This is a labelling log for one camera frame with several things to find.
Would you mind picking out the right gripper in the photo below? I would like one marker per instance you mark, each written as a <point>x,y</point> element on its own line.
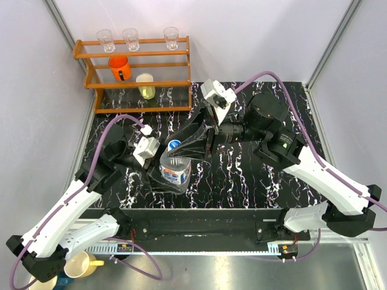
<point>195,148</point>

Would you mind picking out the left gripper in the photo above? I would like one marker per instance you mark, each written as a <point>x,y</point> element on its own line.
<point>158,182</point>

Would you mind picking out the labelled clear plastic bottle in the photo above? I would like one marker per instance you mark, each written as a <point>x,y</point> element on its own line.
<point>175,170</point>

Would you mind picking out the white bottle cap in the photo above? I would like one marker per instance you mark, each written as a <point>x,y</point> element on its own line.
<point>173,144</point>

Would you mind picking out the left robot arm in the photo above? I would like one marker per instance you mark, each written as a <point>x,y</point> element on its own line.
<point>48,246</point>

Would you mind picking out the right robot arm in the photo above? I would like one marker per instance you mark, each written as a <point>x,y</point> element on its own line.
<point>347,208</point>

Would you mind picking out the pale yellow cup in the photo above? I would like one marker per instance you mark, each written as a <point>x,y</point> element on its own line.
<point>147,92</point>

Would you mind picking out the wooden three-tier rack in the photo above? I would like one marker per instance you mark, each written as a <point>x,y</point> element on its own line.
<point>170,71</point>

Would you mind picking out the orange mug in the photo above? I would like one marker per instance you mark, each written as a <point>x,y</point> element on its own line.
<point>120,68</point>

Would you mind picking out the right drinking glass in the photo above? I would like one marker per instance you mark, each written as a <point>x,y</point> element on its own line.
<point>171,36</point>

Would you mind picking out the drinking glass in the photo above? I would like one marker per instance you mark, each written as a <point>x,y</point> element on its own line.
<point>106,40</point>
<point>171,36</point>
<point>130,36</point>

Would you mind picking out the yellow mug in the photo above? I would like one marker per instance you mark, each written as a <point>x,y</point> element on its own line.
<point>82,265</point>

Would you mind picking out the middle drinking glass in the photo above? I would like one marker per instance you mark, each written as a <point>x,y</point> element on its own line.
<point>130,36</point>

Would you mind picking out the left drinking glass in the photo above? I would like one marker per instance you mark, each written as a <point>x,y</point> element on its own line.
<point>106,40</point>

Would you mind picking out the dark blue mug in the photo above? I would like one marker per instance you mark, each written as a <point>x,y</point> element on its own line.
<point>61,281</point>

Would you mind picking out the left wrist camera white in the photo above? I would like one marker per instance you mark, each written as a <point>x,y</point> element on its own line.
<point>147,146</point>

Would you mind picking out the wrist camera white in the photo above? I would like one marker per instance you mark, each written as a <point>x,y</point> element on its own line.
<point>147,146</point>
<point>219,97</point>

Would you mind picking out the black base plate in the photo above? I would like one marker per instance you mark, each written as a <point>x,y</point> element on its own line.
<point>208,230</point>

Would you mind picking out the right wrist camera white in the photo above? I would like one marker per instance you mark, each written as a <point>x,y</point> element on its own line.
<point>219,97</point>

